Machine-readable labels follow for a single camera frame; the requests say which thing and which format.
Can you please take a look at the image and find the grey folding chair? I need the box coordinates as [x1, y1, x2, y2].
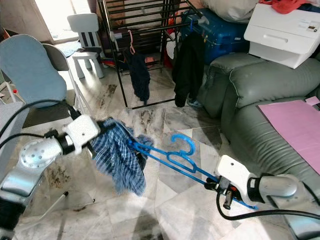
[25, 44, 81, 127]

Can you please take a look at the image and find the black printed t-shirt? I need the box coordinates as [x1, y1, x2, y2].
[171, 32, 206, 108]

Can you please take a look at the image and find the light blue pillow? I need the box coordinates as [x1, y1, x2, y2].
[0, 34, 66, 108]

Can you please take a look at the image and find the blue plaid garment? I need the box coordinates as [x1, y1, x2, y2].
[91, 117, 153, 197]

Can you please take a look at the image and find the black drying rack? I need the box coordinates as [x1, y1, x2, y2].
[97, 0, 211, 110]

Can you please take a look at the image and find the pink mat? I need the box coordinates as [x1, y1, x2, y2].
[257, 97, 320, 176]

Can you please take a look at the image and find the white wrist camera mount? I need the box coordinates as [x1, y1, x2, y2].
[216, 155, 253, 193]
[64, 115, 102, 155]

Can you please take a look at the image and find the dark navy garment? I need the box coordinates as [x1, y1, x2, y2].
[124, 50, 152, 105]

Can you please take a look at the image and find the beige cushion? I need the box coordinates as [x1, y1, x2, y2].
[202, 0, 261, 23]

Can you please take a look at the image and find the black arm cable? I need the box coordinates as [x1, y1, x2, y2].
[0, 99, 82, 151]
[216, 192, 320, 222]

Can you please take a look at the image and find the green leather sofa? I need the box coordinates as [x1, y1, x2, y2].
[197, 52, 320, 240]

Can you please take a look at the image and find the white children's chair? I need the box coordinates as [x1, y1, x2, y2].
[66, 13, 106, 80]

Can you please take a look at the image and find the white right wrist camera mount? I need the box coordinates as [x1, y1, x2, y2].
[216, 155, 253, 193]

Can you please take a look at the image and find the white plastic folding table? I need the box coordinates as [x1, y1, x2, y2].
[0, 102, 30, 136]

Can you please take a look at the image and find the blue suitcase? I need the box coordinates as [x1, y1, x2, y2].
[180, 7, 251, 63]

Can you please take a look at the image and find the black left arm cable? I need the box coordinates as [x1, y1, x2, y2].
[0, 99, 82, 151]

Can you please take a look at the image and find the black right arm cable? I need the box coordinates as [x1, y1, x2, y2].
[216, 192, 320, 222]

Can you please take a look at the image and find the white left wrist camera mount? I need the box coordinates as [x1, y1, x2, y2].
[64, 115, 102, 155]

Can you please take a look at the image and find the red cloth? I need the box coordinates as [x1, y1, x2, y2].
[260, 0, 311, 15]

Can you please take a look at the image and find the pink hanger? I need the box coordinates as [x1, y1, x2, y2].
[127, 30, 137, 56]

